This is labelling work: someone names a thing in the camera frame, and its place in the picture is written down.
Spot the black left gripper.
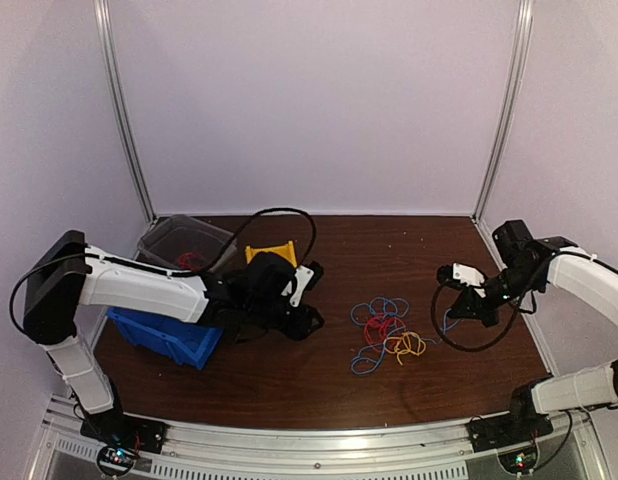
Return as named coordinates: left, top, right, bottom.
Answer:
left=244, top=298, right=325, bottom=342

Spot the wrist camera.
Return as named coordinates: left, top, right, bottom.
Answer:
left=282, top=261, right=324, bottom=308
left=436, top=263, right=486, bottom=288

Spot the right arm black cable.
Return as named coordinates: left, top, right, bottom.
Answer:
left=430, top=279, right=535, bottom=352

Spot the front aluminium rail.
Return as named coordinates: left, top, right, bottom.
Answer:
left=38, top=394, right=605, bottom=480

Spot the long red cable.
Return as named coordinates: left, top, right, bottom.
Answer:
left=174, top=251, right=205, bottom=271

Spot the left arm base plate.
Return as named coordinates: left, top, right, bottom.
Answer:
left=80, top=410, right=167, bottom=454

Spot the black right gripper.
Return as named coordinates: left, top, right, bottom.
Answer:
left=447, top=264, right=542, bottom=327

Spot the clear grey plastic tub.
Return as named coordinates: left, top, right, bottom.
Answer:
left=137, top=215, right=237, bottom=272

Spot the yellow plastic bin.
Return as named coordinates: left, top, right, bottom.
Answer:
left=245, top=240, right=298, bottom=268

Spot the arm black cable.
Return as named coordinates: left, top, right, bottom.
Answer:
left=430, top=279, right=535, bottom=352
left=8, top=207, right=318, bottom=336

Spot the corner aluminium post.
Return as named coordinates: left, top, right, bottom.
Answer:
left=93, top=0, right=156, bottom=224
left=472, top=0, right=534, bottom=224

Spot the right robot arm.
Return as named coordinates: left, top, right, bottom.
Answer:
left=437, top=219, right=618, bottom=442

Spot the right corner aluminium post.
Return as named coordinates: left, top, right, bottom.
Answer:
left=472, top=0, right=534, bottom=224

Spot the blue plastic bin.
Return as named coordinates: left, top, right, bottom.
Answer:
left=107, top=307, right=223, bottom=370

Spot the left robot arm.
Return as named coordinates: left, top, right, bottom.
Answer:
left=8, top=230, right=324, bottom=444

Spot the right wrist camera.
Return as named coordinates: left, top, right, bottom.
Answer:
left=436, top=263, right=486, bottom=288

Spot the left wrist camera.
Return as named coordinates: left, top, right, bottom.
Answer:
left=282, top=261, right=324, bottom=308

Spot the left corner aluminium post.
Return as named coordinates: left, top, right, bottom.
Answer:
left=93, top=0, right=156, bottom=224

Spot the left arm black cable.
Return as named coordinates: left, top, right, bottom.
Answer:
left=8, top=207, right=318, bottom=336

